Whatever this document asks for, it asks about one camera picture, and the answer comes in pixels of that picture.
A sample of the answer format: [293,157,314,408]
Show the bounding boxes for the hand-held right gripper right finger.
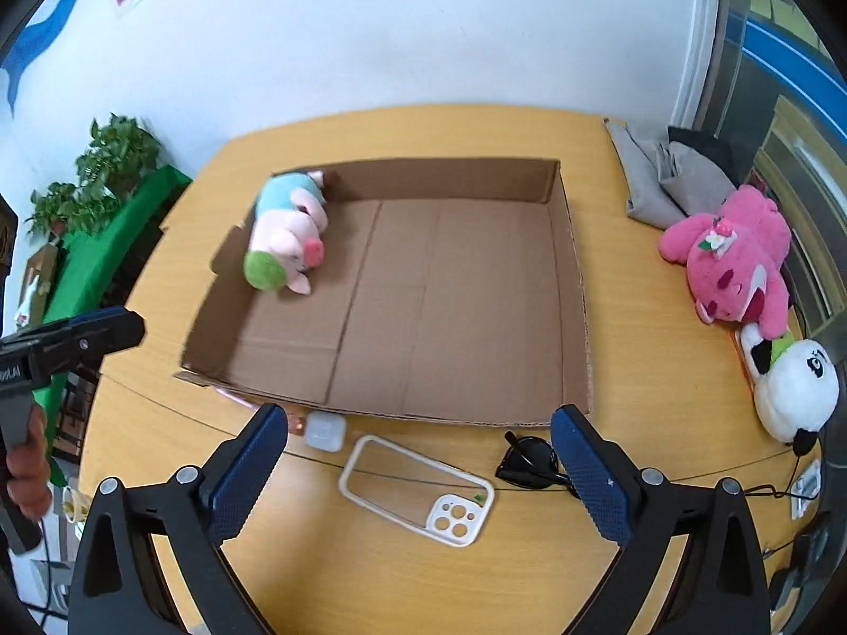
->
[551,403,772,635]

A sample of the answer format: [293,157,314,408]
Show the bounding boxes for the small white packet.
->
[789,459,825,521]

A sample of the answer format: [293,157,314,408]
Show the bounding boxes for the black device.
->
[768,514,836,618]

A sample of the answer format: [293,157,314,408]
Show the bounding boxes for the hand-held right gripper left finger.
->
[68,402,289,635]

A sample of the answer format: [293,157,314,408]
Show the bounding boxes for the pink pig plush toy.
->
[244,170,330,296]

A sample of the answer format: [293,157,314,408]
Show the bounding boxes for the person's left hand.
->
[6,403,52,521]

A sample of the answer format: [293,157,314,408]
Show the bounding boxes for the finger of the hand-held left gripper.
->
[36,306,147,371]

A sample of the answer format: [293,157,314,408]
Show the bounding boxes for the panda plush toy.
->
[739,324,840,456]

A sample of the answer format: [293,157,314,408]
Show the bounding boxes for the cardboard box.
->
[173,157,594,425]

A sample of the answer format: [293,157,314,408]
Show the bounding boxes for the pink bear plush toy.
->
[660,185,793,338]

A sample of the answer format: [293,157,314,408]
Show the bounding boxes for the yellow sticky notes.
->
[747,0,830,49]

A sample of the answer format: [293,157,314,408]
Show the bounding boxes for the small potted green plant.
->
[29,182,88,240]

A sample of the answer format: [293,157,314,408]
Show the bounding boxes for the white earbuds case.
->
[303,412,348,454]

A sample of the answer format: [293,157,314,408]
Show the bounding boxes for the green table cover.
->
[32,165,194,411]

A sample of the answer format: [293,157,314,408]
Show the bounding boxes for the large potted green plant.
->
[75,114,164,201]

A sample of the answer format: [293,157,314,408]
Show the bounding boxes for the black cloth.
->
[667,125,754,192]

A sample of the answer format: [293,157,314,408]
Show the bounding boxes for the black sunglasses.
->
[495,431,578,497]

